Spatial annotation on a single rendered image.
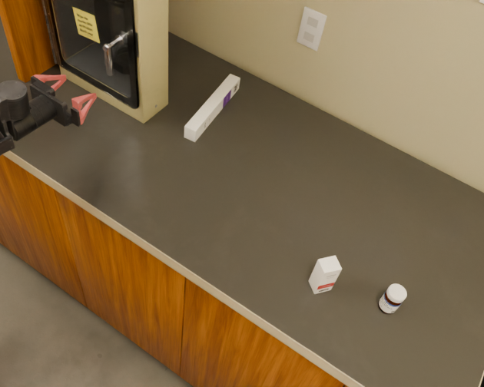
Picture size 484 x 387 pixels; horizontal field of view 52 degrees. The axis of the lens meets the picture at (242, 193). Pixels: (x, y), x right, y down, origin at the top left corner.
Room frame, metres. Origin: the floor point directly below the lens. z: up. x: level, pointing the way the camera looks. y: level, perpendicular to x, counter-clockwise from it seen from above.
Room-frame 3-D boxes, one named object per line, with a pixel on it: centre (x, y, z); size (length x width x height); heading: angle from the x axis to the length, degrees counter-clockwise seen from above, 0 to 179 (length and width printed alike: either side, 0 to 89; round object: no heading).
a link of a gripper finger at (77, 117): (0.83, 0.41, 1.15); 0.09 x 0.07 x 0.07; 154
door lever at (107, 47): (0.99, 0.37, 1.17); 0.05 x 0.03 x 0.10; 154
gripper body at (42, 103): (0.78, 0.47, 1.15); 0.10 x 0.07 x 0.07; 64
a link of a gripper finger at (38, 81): (0.86, 0.47, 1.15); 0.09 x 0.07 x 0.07; 154
